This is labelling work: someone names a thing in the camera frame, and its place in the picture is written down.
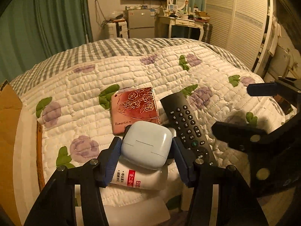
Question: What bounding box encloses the light blue earbuds case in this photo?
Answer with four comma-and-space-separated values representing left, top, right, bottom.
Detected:
121, 121, 173, 170

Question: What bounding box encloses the dark checked suitcase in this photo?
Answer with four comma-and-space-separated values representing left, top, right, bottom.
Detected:
201, 23, 213, 44

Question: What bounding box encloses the white suitcase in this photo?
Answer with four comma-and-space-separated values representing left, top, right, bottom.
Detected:
104, 20, 128, 39

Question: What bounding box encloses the green curtain left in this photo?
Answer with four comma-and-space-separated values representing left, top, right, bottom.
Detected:
1, 0, 93, 80

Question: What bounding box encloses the cardboard box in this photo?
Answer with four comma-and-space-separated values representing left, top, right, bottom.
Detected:
0, 79, 46, 226

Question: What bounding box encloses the floral quilted blanket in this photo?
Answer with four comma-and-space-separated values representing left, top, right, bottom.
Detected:
18, 41, 286, 226

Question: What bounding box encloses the silver mini fridge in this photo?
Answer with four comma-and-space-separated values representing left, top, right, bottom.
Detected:
127, 9, 155, 39

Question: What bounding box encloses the pink rose notebook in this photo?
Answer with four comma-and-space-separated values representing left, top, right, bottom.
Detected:
111, 87, 160, 135

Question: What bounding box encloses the white dressing table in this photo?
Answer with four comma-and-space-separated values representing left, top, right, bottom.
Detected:
157, 15, 204, 41

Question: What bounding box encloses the black tv remote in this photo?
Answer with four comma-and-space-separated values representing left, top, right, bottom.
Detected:
160, 92, 218, 167

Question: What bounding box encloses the white plug adapter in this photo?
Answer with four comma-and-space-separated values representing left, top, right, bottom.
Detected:
104, 197, 170, 226

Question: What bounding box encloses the white bottle red cap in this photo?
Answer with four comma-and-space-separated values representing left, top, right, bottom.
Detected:
111, 157, 168, 190

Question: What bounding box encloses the grey checked bed sheet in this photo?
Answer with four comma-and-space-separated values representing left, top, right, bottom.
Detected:
10, 38, 250, 96

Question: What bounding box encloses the white louvered wardrobe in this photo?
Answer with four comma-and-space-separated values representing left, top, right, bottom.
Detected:
205, 0, 269, 70

